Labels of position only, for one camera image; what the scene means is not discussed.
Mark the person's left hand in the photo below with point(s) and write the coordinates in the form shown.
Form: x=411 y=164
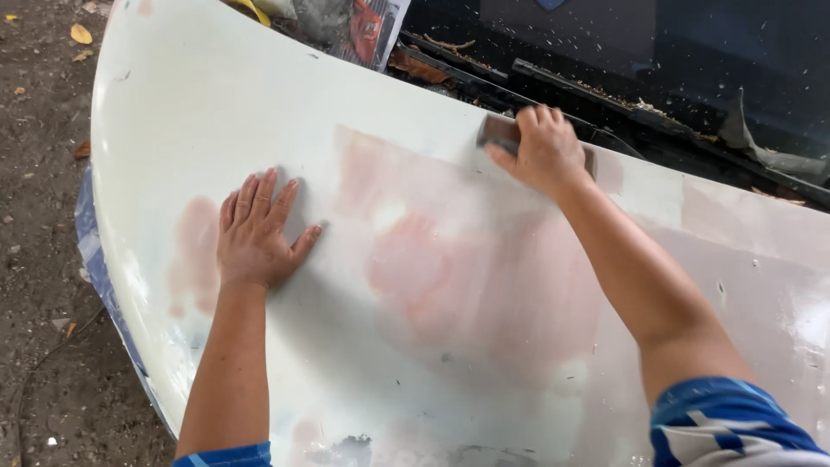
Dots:
x=253 y=243

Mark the person's right hand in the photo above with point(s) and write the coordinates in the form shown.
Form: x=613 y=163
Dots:
x=544 y=155

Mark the black windshield wiper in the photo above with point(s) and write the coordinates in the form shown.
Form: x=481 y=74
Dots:
x=447 y=61
x=648 y=120

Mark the dusty car windshield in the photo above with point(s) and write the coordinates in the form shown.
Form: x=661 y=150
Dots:
x=648 y=52

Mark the blue masking film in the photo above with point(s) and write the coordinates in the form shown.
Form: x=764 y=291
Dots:
x=107 y=279

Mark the white primed car hood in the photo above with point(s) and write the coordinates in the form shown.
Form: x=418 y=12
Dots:
x=421 y=272

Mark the grey masking paper scrap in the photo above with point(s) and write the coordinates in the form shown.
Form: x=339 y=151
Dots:
x=771 y=146

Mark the crumpled newspaper masking sheet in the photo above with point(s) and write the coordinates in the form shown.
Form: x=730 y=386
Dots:
x=350 y=29

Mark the yellow dry leaf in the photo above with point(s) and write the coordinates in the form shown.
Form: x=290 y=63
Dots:
x=81 y=34

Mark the blue and white shirt sleeve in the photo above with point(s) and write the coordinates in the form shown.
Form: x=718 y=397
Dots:
x=726 y=428

